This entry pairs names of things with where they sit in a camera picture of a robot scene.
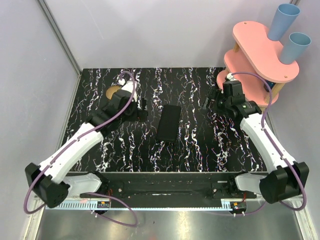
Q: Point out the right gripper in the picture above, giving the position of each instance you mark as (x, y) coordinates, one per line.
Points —
(217, 94)

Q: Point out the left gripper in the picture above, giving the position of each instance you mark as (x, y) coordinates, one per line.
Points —
(139, 108)

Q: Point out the black zip tool case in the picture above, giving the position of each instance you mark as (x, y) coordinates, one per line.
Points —
(168, 126)

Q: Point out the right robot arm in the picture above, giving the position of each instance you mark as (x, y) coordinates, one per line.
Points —
(286, 178)

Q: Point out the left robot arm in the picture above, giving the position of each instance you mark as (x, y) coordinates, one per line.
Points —
(49, 181)

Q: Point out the bronze bowl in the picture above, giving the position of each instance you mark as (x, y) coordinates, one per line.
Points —
(111, 90)

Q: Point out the dark blue cup on shelf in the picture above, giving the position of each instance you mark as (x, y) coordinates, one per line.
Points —
(268, 85)

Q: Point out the pink three-tier shelf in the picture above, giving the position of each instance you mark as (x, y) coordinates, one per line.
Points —
(255, 53)

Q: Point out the blue cup lower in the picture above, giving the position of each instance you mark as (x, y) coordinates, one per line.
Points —
(297, 43)

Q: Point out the blue cup upper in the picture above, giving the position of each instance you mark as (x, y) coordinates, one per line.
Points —
(284, 17)

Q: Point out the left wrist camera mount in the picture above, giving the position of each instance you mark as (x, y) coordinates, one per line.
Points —
(127, 85)

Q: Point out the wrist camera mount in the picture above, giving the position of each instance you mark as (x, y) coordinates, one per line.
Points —
(127, 85)
(230, 77)

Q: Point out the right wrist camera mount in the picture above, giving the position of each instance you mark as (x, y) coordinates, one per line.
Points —
(230, 77)

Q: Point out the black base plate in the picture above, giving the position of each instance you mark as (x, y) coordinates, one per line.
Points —
(173, 184)

